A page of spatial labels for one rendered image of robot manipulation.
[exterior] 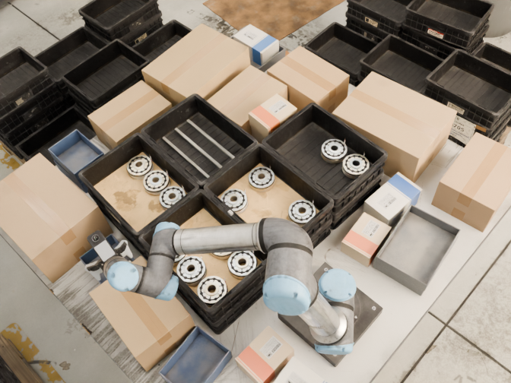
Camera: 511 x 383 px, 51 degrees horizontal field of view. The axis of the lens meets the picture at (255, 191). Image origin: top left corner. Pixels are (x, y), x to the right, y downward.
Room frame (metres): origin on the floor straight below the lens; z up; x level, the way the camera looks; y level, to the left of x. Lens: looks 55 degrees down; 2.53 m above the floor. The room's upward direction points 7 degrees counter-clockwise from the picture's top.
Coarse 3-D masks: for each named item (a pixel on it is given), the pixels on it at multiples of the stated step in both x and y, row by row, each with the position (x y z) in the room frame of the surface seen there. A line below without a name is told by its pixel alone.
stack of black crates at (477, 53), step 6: (486, 42) 2.33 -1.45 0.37; (480, 48) 2.29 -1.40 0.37; (486, 48) 2.32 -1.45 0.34; (492, 48) 2.29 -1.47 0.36; (498, 48) 2.27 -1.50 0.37; (474, 54) 2.24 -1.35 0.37; (480, 54) 2.29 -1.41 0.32; (486, 54) 2.31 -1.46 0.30; (492, 54) 2.28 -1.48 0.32; (498, 54) 2.26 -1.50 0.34; (504, 54) 2.23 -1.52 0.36; (510, 54) 2.21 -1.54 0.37; (486, 60) 2.29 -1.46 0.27; (492, 60) 2.27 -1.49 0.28; (498, 60) 2.25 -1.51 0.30; (504, 60) 2.22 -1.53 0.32; (510, 60) 2.20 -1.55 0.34; (498, 66) 2.23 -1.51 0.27; (504, 66) 2.21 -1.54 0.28; (510, 66) 2.19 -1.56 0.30; (510, 72) 2.17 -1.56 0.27; (510, 120) 1.87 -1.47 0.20; (510, 126) 1.86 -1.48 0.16
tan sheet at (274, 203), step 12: (240, 180) 1.23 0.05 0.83; (276, 180) 1.21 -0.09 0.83; (252, 192) 1.17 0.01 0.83; (264, 192) 1.16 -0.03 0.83; (276, 192) 1.15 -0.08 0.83; (288, 192) 1.15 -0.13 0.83; (252, 204) 1.11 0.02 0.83; (264, 204) 1.11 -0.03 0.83; (276, 204) 1.10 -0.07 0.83; (288, 204) 1.09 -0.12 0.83; (240, 216) 1.07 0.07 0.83; (252, 216) 1.06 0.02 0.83; (264, 216) 1.05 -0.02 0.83; (276, 216) 1.05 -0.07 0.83
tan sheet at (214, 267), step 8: (200, 216) 1.09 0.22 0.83; (208, 216) 1.09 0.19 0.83; (184, 224) 1.06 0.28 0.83; (192, 224) 1.06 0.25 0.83; (200, 224) 1.05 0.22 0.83; (208, 224) 1.05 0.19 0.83; (216, 224) 1.04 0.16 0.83; (200, 256) 0.92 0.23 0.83; (208, 256) 0.91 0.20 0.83; (208, 264) 0.88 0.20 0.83; (216, 264) 0.88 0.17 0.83; (224, 264) 0.87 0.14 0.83; (240, 264) 0.86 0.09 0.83; (208, 272) 0.85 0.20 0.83; (216, 272) 0.85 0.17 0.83; (224, 272) 0.84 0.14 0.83; (232, 280) 0.81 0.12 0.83; (240, 280) 0.80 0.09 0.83; (192, 288) 0.80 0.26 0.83
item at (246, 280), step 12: (204, 192) 1.13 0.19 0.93; (180, 204) 1.09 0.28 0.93; (216, 204) 1.07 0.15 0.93; (168, 216) 1.04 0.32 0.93; (228, 216) 1.01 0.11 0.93; (144, 240) 0.95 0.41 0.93; (264, 264) 0.80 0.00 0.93; (252, 276) 0.77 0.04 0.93; (240, 288) 0.73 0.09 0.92; (228, 300) 0.70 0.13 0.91
